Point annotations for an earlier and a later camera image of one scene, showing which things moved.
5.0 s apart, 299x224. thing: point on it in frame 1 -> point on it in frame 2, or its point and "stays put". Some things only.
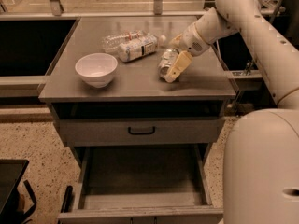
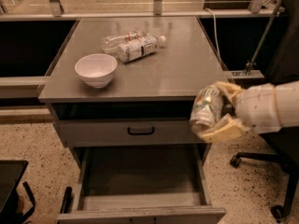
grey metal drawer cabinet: (141, 116) stays put
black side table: (11, 200) stays put
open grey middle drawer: (143, 184) stays put
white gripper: (191, 42) -> (256, 107)
